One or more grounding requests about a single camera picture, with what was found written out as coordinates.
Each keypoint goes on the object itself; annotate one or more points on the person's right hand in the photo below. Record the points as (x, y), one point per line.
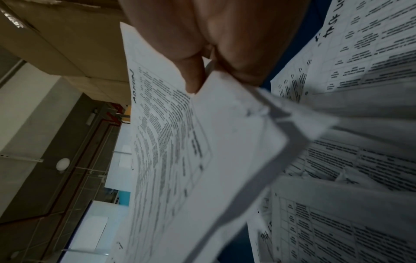
(227, 25)

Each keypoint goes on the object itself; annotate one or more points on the printed paper sheet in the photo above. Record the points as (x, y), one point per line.
(175, 154)

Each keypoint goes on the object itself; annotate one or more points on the pile of printed papers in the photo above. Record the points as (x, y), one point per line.
(364, 128)

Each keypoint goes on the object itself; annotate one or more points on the round ceiling lamp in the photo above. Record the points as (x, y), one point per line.
(63, 164)

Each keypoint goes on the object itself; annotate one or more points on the white partition panel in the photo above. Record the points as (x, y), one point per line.
(97, 226)

